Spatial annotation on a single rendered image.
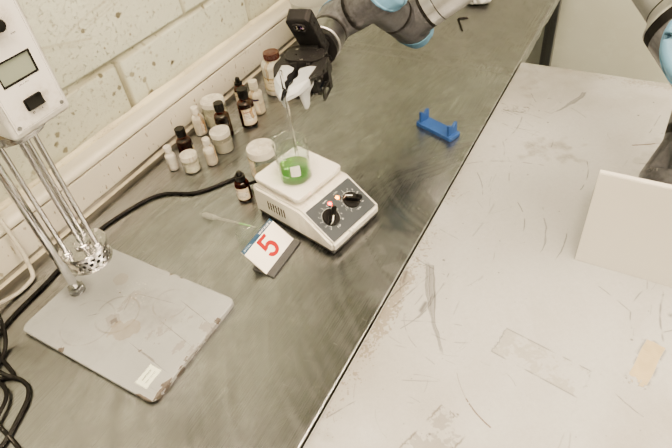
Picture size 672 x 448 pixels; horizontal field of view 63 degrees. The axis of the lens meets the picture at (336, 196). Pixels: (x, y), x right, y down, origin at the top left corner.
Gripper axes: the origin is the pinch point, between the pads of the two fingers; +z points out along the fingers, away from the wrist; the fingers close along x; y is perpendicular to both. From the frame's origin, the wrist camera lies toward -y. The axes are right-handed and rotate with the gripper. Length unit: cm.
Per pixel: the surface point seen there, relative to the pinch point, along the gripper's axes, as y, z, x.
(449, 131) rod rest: 24.0, -25.0, -24.3
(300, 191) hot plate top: 17.1, 5.2, -1.5
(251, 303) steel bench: 25.7, 24.0, 2.4
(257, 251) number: 23.0, 15.2, 4.2
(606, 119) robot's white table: 27, -37, -56
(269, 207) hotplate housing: 22.3, 4.8, 5.7
